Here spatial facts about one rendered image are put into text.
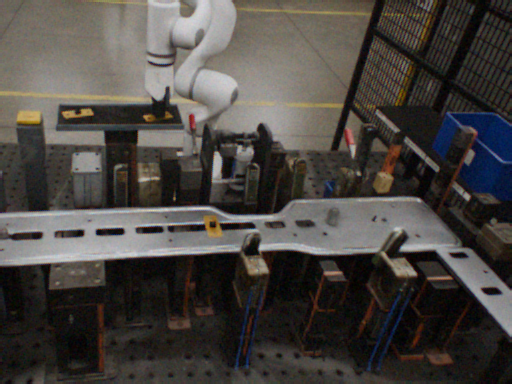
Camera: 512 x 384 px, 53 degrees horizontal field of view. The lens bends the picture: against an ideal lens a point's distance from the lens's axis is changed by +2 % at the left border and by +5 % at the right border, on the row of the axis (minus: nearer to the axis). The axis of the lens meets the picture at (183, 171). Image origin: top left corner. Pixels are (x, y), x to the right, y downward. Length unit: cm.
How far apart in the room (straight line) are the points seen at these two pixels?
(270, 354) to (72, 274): 61
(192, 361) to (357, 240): 55
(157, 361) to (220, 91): 86
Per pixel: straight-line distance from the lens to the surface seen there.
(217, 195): 151
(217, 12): 170
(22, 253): 127
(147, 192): 138
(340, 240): 140
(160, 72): 138
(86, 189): 136
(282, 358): 148
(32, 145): 151
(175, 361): 142
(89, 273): 116
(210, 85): 169
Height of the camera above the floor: 186
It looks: 34 degrees down
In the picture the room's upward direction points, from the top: 5 degrees clockwise
